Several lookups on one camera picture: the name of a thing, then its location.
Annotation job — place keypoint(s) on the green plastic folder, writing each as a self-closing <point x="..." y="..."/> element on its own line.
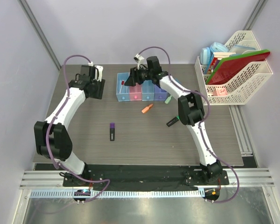
<point x="220" y="64"/>

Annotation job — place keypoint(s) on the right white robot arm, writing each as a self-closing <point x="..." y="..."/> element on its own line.
<point x="190" y="110"/>

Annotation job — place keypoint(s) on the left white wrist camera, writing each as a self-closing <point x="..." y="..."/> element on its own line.
<point x="96" y="71"/>

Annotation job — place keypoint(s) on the light blue drawer box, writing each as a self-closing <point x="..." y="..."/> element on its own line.
<point x="124" y="96"/>
<point x="147" y="89"/>

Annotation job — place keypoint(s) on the white mesh file organizer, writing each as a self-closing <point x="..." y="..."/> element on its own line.
<point x="243" y="74"/>

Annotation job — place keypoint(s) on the purple capped black highlighter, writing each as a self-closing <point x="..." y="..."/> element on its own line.
<point x="112" y="132"/>

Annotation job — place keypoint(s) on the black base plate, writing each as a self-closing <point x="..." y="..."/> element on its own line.
<point x="145" y="177"/>

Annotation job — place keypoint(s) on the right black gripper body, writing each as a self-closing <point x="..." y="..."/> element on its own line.
<point x="142" y="75"/>

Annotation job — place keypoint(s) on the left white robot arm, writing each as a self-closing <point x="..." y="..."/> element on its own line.
<point x="51" y="136"/>

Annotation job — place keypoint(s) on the aluminium rail frame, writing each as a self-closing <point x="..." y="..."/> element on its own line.
<point x="144" y="139"/>

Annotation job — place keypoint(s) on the pink eraser box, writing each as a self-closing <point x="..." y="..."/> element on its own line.
<point x="220" y="91"/>

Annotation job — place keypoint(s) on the pink plastic drawer box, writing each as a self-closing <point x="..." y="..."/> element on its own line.
<point x="135" y="93"/>

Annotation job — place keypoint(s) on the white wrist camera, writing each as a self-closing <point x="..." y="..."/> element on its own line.
<point x="96" y="71"/>
<point x="140" y="62"/>

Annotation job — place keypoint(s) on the green capped black highlighter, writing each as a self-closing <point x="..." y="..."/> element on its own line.
<point x="173" y="121"/>

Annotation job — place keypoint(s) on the blue headphones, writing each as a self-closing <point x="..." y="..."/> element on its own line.
<point x="207" y="52"/>

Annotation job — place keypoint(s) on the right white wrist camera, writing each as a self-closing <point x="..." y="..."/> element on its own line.
<point x="140" y="62"/>

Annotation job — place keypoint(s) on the white slotted cable duct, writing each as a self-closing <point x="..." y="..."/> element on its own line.
<point x="81" y="193"/>

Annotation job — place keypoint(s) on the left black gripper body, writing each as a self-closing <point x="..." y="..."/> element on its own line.
<point x="97" y="89"/>

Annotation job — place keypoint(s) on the stack of books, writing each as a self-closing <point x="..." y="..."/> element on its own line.
<point x="215" y="58"/>

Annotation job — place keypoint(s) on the red plastic folder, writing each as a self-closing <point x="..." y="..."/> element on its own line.
<point x="238" y="70"/>

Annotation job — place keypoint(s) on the purple plastic drawer box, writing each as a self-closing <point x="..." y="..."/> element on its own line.
<point x="159" y="94"/>

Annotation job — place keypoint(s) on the red whiteboard marker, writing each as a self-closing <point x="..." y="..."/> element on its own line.
<point x="121" y="86"/>

